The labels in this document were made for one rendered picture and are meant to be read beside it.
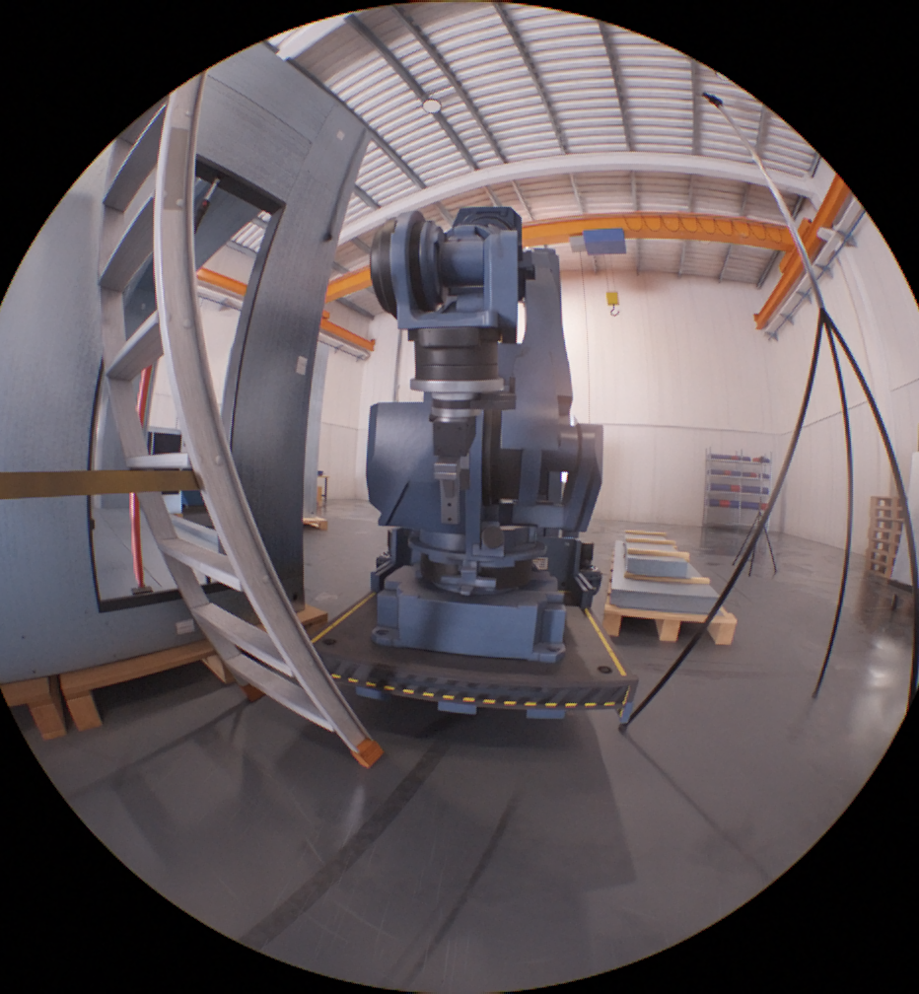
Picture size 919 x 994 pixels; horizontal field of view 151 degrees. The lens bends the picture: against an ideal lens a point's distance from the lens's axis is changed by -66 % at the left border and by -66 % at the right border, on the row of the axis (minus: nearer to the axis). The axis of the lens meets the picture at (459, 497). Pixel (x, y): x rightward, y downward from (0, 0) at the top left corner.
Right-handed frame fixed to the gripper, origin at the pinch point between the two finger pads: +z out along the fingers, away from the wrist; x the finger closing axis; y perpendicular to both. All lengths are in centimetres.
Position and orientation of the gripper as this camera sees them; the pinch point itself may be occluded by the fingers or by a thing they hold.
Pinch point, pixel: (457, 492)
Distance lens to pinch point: 57.8
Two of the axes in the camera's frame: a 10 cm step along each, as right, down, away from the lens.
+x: -1.5, 4.0, -9.1
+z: 0.0, 9.2, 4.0
